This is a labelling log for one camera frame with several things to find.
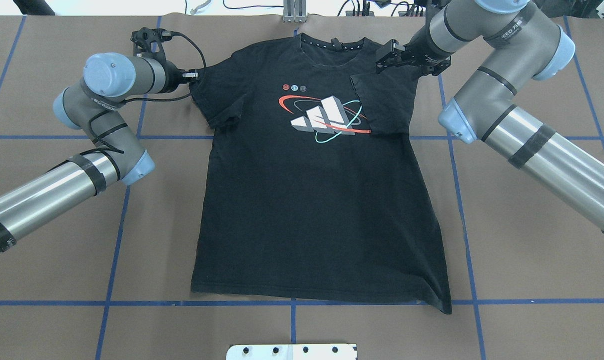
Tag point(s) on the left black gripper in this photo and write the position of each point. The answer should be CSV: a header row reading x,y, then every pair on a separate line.
x,y
172,78

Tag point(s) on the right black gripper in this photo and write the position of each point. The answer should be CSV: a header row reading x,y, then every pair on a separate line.
x,y
415,55

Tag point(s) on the black printed t-shirt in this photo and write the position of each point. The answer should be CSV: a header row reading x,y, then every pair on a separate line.
x,y
313,189

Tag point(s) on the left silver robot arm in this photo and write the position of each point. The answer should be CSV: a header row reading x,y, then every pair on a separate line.
x,y
114,154

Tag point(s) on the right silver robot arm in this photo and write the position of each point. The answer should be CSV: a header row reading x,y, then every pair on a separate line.
x,y
526,45

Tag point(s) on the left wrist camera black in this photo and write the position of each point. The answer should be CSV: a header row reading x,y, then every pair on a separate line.
x,y
148,42

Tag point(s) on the aluminium frame post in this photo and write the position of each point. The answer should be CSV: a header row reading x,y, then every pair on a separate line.
x,y
294,11

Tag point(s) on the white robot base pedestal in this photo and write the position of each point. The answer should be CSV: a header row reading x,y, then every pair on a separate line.
x,y
305,351

